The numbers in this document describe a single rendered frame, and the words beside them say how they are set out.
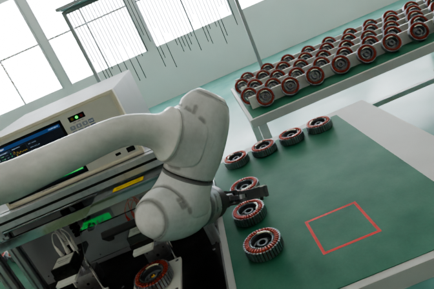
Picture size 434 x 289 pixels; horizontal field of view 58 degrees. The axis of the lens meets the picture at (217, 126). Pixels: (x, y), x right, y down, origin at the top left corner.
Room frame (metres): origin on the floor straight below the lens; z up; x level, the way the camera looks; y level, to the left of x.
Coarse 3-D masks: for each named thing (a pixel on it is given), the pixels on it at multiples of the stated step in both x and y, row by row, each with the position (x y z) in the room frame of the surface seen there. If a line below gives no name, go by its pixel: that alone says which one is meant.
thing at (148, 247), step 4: (144, 240) 1.01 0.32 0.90; (148, 240) 1.01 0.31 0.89; (152, 240) 1.01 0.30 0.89; (136, 244) 1.01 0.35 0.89; (140, 244) 1.01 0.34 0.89; (144, 244) 1.01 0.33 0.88; (148, 244) 1.00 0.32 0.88; (152, 244) 1.00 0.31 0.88; (132, 248) 1.01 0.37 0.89; (136, 248) 1.01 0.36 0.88; (140, 248) 1.00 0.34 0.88; (144, 248) 0.99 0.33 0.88; (148, 248) 0.98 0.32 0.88; (152, 248) 0.98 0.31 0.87; (136, 252) 0.99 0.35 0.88; (140, 252) 0.98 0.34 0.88; (144, 252) 0.98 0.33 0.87; (136, 256) 0.99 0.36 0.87
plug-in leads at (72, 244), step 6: (60, 228) 1.13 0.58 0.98; (60, 234) 1.13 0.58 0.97; (60, 240) 1.12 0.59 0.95; (66, 240) 1.14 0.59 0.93; (72, 240) 1.12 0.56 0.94; (54, 246) 1.10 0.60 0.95; (66, 246) 1.12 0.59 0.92; (72, 246) 1.09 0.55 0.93; (60, 252) 1.10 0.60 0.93; (66, 252) 1.09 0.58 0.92; (78, 252) 1.10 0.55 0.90
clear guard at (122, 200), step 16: (144, 176) 1.04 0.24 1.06; (128, 192) 0.97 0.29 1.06; (144, 192) 0.93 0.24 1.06; (96, 208) 0.96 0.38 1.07; (112, 208) 0.91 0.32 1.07; (128, 208) 0.87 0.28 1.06; (96, 224) 0.86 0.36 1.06; (112, 224) 0.85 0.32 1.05; (96, 240) 0.84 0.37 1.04; (112, 240) 0.82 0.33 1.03; (128, 240) 0.81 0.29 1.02; (96, 256) 0.81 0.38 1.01
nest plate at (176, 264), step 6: (180, 258) 1.03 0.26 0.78; (174, 264) 1.01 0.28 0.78; (180, 264) 0.99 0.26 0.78; (174, 270) 0.98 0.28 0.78; (180, 270) 0.97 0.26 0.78; (174, 276) 0.95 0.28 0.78; (180, 276) 0.94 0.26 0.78; (174, 282) 0.93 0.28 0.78; (180, 282) 0.92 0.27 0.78; (168, 288) 0.91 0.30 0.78; (174, 288) 0.90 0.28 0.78; (180, 288) 0.89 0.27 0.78
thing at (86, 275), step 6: (96, 264) 1.13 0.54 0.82; (90, 270) 1.10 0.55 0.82; (96, 270) 1.11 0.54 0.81; (102, 270) 1.14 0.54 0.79; (78, 276) 1.10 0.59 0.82; (84, 276) 1.09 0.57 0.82; (90, 276) 1.09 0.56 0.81; (102, 276) 1.12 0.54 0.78; (78, 282) 1.09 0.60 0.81; (84, 282) 1.09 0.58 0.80; (90, 282) 1.09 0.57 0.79; (96, 282) 1.09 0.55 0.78; (78, 288) 1.09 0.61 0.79; (84, 288) 1.09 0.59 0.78
